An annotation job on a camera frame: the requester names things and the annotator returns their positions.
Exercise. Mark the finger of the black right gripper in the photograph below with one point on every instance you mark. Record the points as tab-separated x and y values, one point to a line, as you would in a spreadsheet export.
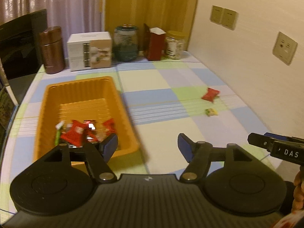
265	141
284	138

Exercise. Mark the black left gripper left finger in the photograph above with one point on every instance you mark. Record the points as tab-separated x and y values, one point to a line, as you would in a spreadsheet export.
95	156

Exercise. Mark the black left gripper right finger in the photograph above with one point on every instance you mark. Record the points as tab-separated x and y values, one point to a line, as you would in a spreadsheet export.
199	156

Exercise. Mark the dark red patterned candy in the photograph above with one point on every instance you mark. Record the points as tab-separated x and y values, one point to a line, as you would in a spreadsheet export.
90	133

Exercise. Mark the person's right hand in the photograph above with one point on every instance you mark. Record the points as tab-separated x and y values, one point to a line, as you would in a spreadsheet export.
295	217

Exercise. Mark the yellow green small candy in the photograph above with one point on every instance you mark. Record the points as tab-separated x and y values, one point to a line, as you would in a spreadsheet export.
211	112

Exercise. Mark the orange plastic tray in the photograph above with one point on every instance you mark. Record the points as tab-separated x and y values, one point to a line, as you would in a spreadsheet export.
87	99

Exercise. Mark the checkered tablecloth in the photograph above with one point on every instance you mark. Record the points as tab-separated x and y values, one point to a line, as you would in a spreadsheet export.
163	99

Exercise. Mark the blue milk carton box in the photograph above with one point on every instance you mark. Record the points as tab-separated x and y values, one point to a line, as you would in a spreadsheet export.
6	108

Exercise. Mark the white product box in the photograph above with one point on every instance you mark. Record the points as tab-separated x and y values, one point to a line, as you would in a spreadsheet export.
89	50

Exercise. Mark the dark green glass jar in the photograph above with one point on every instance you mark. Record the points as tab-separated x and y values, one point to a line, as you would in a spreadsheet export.
125	43

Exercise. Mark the clear jar yellow lid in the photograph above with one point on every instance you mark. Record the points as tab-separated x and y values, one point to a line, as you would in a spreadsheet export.
174	42

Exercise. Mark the brown metal thermos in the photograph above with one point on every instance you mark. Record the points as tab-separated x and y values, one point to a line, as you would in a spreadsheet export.
52	51

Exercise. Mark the black monitor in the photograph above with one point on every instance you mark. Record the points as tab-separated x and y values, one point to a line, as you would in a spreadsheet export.
20	50

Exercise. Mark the dark red paper box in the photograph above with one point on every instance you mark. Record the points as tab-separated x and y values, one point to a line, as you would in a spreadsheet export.
153	43

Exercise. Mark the pale purple curtain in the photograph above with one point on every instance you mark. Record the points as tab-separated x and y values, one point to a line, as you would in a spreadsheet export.
73	16

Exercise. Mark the single wall socket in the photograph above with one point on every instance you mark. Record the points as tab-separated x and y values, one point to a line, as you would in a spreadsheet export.
284	48

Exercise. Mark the double wall outlet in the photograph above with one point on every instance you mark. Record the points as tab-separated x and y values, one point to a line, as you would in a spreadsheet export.
224	17

